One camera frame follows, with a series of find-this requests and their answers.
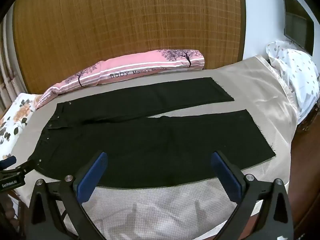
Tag white floral pillow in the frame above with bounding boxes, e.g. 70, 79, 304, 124
0, 92, 43, 159

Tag brown bamboo mat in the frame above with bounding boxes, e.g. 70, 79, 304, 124
12, 0, 247, 94

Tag black pants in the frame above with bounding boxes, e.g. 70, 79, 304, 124
27, 77, 276, 189

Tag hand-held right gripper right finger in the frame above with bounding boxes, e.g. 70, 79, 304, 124
210, 150, 294, 240

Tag beige striped curtain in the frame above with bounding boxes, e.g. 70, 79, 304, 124
0, 12, 28, 110

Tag white dotted cloth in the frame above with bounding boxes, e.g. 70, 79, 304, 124
265, 40, 320, 120

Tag pink striped tree-print pillow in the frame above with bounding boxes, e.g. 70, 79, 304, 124
35, 49, 206, 110

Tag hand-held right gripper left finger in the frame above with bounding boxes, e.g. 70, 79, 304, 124
26, 150, 108, 240

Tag beige blanket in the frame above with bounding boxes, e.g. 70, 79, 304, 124
12, 54, 300, 240

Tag black flat screen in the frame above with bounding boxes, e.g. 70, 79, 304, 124
280, 0, 315, 57

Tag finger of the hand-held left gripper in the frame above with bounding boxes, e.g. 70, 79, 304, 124
10, 159, 40, 180
0, 156, 17, 170

